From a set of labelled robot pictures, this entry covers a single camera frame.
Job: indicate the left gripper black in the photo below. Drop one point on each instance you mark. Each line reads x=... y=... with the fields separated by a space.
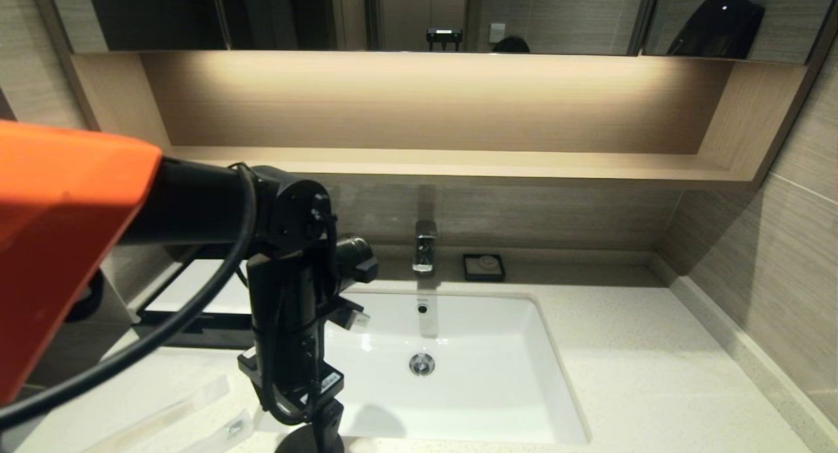
x=294 y=384

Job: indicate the grey plastic cup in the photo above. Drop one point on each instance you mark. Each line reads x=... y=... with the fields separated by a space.
x=294 y=443

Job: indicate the black amenity box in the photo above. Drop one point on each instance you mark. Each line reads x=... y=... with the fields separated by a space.
x=216 y=336

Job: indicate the small clear toiletry packet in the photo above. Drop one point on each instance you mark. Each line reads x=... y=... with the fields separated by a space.
x=229 y=432

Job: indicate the chrome sink drain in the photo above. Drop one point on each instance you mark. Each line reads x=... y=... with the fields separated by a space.
x=422 y=364

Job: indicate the white sink basin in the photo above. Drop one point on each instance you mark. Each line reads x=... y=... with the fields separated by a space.
x=458 y=404

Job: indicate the long clear toothbrush packet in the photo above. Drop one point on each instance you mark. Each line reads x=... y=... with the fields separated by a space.
x=163 y=414

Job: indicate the chrome faucet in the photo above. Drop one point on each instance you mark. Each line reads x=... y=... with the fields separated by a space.
x=425 y=247

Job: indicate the black soap dish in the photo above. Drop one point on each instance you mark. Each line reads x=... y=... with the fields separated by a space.
x=468 y=271

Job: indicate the round beige soap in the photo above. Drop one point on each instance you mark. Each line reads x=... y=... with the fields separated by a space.
x=488 y=263

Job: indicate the mirror cabinet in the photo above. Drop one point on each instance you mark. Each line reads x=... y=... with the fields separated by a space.
x=163 y=14

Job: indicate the glossy black dome object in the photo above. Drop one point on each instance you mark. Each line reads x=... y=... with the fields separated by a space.
x=717 y=29

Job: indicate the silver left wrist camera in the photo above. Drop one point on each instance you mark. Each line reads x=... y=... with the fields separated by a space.
x=361 y=320

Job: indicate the light wooden wall shelf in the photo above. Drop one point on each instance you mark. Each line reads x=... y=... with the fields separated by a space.
x=458 y=165

